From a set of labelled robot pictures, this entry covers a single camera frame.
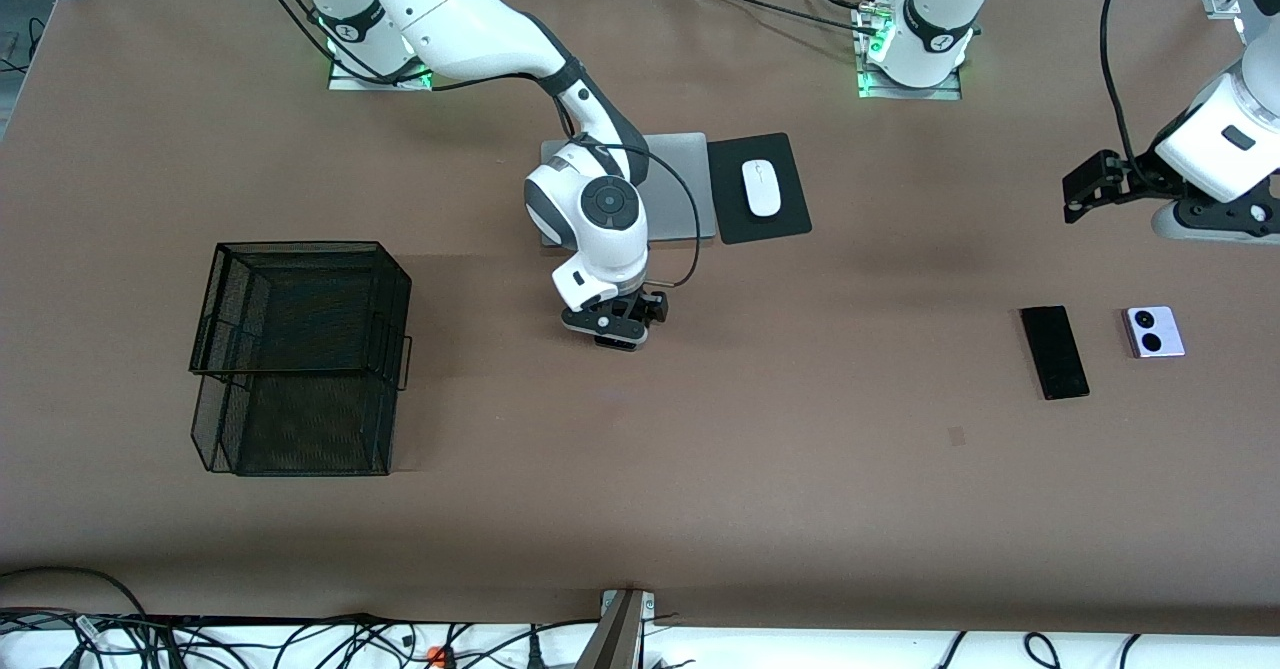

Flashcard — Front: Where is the lavender flip phone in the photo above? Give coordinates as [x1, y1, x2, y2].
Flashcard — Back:
[1124, 306, 1187, 359]

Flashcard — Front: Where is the black slab smartphone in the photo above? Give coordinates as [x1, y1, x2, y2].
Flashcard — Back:
[1019, 305, 1091, 401]

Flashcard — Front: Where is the silver closed laptop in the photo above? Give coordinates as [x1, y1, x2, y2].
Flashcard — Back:
[540, 132, 719, 248]

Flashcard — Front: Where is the white computer mouse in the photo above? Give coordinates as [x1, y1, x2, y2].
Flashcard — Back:
[741, 159, 782, 219]

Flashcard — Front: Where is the black mouse pad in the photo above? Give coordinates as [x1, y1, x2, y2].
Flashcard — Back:
[706, 132, 813, 246]

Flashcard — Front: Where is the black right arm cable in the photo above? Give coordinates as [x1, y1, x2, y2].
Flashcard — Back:
[235, 0, 703, 292]

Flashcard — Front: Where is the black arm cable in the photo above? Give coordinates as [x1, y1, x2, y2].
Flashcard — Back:
[235, 0, 703, 292]
[1098, 0, 1151, 185]

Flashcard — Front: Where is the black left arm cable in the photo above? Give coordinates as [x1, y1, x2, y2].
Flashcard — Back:
[1098, 0, 1151, 185]

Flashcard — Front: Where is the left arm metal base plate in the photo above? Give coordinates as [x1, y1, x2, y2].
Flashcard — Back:
[858, 67, 963, 102]

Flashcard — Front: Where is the black cable on table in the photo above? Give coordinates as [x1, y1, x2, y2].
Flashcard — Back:
[683, 0, 881, 38]

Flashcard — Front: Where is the grey metal camera post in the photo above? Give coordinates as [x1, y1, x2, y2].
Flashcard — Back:
[575, 589, 656, 669]

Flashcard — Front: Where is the black wire mesh basket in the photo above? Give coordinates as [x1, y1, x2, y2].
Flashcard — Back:
[188, 241, 413, 477]

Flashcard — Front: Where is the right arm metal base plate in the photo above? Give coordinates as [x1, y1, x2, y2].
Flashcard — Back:
[328, 49, 433, 92]

